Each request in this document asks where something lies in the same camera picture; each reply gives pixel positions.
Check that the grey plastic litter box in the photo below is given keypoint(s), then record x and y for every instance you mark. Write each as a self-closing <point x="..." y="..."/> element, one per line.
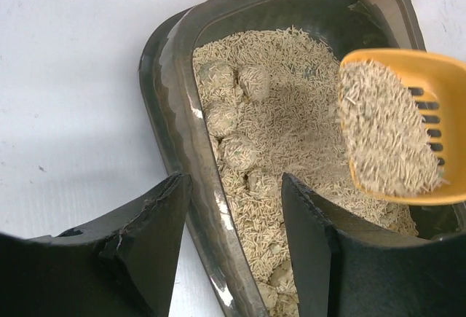
<point x="171" y="98"/>

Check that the beige cat litter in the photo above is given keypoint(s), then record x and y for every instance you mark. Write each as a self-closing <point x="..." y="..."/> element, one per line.
<point x="274" y="94"/>

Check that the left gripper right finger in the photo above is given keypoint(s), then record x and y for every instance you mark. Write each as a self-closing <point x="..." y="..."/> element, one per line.
<point x="344" y="265"/>

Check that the yellow litter scoop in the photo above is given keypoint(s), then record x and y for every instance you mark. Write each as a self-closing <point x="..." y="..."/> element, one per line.
<point x="402" y="116"/>

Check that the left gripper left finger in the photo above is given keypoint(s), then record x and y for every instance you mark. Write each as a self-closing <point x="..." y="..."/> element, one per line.
<point x="121" y="264"/>

